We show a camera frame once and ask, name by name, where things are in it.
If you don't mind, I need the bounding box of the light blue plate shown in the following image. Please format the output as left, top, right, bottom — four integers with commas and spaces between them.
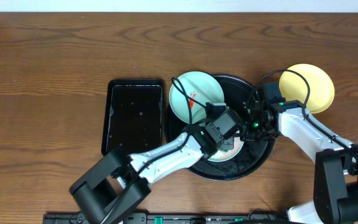
208, 107, 245, 163
169, 72, 224, 124

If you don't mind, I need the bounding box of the yellow plate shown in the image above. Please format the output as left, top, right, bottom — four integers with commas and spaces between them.
279, 63, 335, 114

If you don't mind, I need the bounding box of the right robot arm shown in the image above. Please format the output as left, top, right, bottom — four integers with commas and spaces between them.
245, 99, 358, 223

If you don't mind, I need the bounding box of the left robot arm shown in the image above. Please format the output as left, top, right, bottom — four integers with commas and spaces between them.
69, 123, 239, 223

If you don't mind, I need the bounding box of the black round tray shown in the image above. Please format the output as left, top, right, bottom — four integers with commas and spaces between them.
164, 75, 275, 181

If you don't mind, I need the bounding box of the black rectangular water tray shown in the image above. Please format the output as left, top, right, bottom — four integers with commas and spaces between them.
101, 79, 165, 155

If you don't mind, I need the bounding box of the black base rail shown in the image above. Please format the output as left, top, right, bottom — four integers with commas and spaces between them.
42, 213, 289, 224

